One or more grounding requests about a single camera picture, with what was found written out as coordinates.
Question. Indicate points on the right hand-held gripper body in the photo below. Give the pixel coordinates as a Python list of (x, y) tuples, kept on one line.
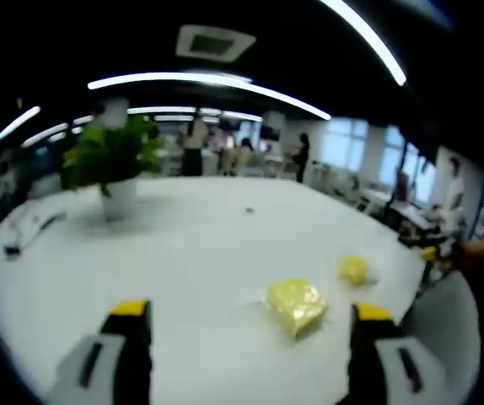
[(458, 255)]

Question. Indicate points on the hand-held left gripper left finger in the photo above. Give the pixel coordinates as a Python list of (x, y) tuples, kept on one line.
[(115, 363)]

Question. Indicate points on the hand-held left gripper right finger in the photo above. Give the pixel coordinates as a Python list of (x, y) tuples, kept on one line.
[(377, 371)]

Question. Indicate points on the round yellow silicone block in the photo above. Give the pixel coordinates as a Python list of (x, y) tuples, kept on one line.
[(353, 269)]

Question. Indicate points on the yellow packet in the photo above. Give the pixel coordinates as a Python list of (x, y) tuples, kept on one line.
[(297, 304)]

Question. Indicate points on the grey office chair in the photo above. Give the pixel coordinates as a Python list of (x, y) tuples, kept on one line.
[(444, 320)]

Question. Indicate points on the bright window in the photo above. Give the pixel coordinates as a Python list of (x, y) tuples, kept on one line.
[(345, 143)]

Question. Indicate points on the green potted plant white pot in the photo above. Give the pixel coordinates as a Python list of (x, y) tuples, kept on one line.
[(113, 164)]

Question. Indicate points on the ceiling light strip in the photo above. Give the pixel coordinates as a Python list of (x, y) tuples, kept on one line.
[(18, 122), (372, 38)]

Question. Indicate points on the long curved ceiling light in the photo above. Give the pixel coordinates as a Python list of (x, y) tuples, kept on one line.
[(208, 80)]

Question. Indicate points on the ceiling air conditioner vent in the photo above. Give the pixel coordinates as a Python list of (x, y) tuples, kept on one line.
[(214, 42)]

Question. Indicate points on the dark wall screen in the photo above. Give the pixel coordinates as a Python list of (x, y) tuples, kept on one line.
[(269, 133)]

